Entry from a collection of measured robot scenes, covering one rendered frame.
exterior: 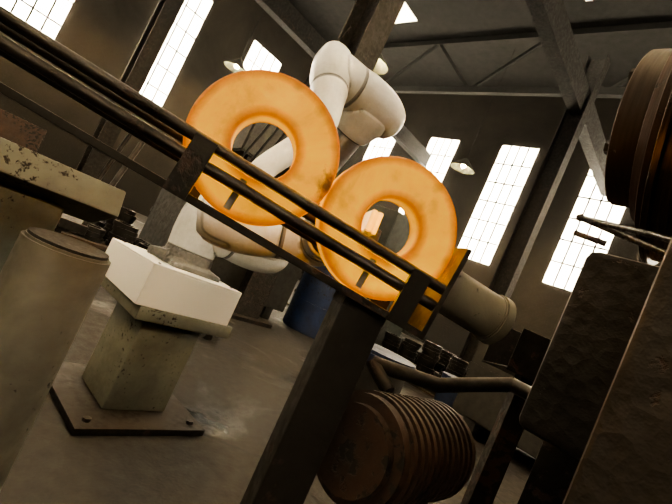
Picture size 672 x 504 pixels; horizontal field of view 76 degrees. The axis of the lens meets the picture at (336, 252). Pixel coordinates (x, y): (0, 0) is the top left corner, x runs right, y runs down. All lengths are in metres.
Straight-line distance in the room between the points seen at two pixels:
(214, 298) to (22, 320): 0.75
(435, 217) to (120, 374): 1.12
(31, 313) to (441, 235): 0.53
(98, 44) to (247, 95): 12.15
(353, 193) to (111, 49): 12.28
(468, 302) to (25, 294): 0.56
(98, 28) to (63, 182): 11.85
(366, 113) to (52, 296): 0.90
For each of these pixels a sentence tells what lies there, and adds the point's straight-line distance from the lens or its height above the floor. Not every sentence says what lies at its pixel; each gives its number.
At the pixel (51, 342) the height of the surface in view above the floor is 0.39.
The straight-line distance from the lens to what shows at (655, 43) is 11.65.
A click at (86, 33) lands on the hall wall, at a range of 12.55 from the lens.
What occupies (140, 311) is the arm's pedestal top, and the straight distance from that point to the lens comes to 1.28.
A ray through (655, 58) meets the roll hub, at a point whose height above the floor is 1.18.
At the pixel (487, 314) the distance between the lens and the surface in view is 0.51.
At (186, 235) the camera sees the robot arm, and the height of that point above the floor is 0.56.
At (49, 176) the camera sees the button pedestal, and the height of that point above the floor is 0.59.
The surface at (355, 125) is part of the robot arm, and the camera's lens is 1.29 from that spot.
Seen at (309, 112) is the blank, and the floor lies 0.77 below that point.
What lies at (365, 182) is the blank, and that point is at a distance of 0.46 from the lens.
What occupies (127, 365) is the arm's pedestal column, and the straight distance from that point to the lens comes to 1.42.
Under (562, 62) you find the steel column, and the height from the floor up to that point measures 4.99.
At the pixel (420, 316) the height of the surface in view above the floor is 0.63.
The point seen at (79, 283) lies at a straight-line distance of 0.70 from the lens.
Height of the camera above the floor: 0.63
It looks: 3 degrees up
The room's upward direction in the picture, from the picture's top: 25 degrees clockwise
